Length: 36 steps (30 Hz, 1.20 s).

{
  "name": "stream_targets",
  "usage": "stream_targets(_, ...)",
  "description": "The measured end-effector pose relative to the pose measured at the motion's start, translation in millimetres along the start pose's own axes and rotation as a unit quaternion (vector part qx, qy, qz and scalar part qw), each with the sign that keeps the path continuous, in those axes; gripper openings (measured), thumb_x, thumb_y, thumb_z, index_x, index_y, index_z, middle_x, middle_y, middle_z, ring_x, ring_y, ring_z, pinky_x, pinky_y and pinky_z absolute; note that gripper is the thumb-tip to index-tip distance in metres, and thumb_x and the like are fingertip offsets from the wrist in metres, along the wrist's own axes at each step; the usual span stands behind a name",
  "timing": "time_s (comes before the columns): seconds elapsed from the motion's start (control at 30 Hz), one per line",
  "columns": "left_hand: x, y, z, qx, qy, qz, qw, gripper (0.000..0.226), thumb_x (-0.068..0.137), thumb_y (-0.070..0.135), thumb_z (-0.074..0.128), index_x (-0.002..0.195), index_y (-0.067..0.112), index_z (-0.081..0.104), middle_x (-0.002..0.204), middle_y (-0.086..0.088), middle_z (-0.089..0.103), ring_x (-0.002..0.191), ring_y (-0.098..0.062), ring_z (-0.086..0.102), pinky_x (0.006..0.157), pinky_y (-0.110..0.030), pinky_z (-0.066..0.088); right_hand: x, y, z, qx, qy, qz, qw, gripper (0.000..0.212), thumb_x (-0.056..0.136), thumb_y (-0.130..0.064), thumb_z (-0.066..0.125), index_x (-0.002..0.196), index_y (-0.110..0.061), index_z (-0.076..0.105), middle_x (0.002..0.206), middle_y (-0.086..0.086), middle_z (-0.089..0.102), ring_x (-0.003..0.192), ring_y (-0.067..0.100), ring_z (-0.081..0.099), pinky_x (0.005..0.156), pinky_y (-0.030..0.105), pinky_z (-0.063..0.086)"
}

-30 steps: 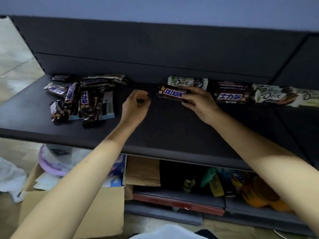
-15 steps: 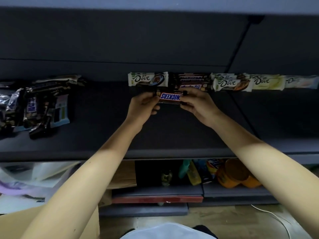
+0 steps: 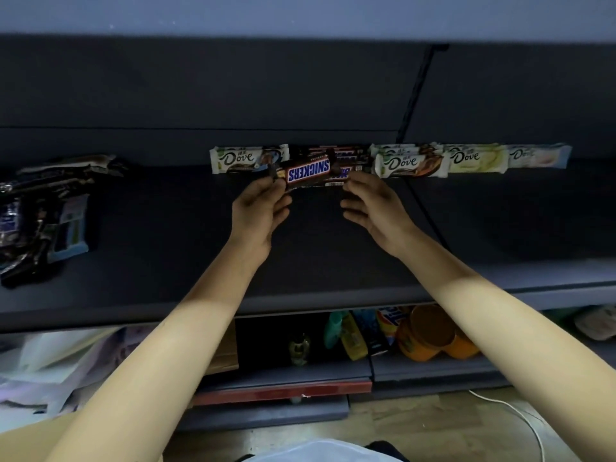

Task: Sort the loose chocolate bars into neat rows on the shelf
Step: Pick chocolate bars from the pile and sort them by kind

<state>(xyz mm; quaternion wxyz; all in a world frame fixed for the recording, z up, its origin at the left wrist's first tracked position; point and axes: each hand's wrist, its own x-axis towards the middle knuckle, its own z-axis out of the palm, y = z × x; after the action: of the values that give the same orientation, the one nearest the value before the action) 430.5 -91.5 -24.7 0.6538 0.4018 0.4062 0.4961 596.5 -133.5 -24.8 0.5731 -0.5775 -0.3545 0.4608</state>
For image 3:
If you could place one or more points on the person's right forearm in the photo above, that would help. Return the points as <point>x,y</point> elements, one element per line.
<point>520,331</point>

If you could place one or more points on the pile of mixed chocolate bars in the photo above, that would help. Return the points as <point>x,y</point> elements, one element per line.
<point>43,216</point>

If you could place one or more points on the Dove bar blue white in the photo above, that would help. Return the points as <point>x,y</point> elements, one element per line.
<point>240,159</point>

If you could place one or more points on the yellow plastic bottle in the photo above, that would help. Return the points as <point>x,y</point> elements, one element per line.
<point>354,339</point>

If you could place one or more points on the person's right hand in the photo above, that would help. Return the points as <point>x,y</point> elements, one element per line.
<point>382,214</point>

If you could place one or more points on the orange blue detergent bag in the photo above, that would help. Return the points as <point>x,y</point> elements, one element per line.
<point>389,322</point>

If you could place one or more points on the dark blue carton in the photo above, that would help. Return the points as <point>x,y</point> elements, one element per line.
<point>373,334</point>

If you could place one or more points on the dark grey metal shelf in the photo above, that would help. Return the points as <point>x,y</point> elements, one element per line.
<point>144,91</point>

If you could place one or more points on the teal plastic bottle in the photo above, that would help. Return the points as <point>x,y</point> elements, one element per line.
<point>333,331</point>

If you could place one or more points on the orange plastic tub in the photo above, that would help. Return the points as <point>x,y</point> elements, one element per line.
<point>464,346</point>
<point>426,334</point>

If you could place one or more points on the person's left forearm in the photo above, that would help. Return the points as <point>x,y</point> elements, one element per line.
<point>154,370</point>

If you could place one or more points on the white plastic pouch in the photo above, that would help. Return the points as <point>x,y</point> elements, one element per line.
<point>597,323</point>

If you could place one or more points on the Dove bar pink blue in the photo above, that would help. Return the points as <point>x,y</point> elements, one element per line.
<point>539,155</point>

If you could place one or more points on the person's left hand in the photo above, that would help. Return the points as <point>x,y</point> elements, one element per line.
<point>257,216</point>

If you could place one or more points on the Dove bar yellow green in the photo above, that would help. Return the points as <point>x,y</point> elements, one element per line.
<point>476,159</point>

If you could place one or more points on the person's black trousers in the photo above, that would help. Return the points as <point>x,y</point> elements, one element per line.
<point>387,452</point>

